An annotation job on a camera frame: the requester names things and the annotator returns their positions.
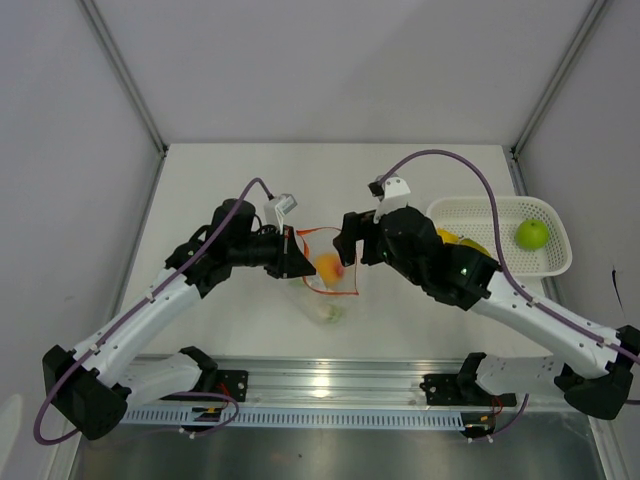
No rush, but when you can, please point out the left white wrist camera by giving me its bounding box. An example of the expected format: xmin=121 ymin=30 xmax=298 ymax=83
xmin=263 ymin=193 xmax=298 ymax=233

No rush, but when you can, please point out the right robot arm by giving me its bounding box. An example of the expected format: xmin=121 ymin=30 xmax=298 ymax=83
xmin=333 ymin=207 xmax=639 ymax=420

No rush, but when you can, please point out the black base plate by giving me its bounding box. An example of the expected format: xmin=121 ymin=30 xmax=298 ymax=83
xmin=419 ymin=374 xmax=517 ymax=407
xmin=195 ymin=370 xmax=249 ymax=402

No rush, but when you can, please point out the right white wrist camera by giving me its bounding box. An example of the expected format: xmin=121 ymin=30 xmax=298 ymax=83
xmin=368 ymin=175 xmax=411 ymax=224

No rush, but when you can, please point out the green apple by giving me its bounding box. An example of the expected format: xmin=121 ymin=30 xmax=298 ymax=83
xmin=514 ymin=219 xmax=550 ymax=251

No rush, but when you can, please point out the white cauliflower with leaves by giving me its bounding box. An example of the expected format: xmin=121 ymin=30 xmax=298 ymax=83
xmin=316 ymin=303 xmax=345 ymax=324

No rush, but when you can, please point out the aluminium mounting rail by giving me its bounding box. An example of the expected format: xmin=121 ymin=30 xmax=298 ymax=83
xmin=67 ymin=355 xmax=614 ymax=413

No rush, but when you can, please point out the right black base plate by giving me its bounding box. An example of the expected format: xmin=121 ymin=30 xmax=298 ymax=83
xmin=419 ymin=374 xmax=517 ymax=407

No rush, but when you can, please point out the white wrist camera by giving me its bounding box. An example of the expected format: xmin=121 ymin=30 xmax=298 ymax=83
xmin=368 ymin=175 xmax=411 ymax=224
xmin=263 ymin=193 xmax=298 ymax=233

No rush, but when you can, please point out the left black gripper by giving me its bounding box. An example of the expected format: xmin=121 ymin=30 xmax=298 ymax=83
xmin=229 ymin=224 xmax=316 ymax=279

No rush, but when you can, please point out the white slotted cable duct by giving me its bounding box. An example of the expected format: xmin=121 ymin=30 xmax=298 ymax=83
xmin=121 ymin=405 xmax=492 ymax=432

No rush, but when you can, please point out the clear zip top bag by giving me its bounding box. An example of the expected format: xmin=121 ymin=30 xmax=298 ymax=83
xmin=284 ymin=227 xmax=359 ymax=325

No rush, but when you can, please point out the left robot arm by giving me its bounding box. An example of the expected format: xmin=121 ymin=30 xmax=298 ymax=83
xmin=42 ymin=194 xmax=316 ymax=440

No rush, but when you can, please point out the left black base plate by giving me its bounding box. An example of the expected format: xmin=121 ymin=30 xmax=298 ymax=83
xmin=195 ymin=370 xmax=249 ymax=402

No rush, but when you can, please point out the white perforated plastic basket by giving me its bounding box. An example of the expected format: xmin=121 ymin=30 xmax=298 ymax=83
xmin=426 ymin=196 xmax=572 ymax=278

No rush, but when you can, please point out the aluminium frame post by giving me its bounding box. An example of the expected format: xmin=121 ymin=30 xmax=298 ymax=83
xmin=508 ymin=0 xmax=614 ymax=159
xmin=75 ymin=0 xmax=168 ymax=159

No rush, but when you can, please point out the left aluminium frame post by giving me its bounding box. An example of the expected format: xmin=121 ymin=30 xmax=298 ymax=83
xmin=75 ymin=0 xmax=168 ymax=159

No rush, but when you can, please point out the right aluminium frame post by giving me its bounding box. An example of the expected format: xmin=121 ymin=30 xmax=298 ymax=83
xmin=508 ymin=0 xmax=614 ymax=159

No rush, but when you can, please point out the yellow green mango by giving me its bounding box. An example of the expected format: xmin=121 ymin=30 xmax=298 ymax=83
xmin=459 ymin=238 xmax=491 ymax=257

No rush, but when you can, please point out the orange pink peach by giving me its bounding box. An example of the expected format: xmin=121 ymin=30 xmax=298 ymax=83
xmin=314 ymin=253 xmax=344 ymax=286

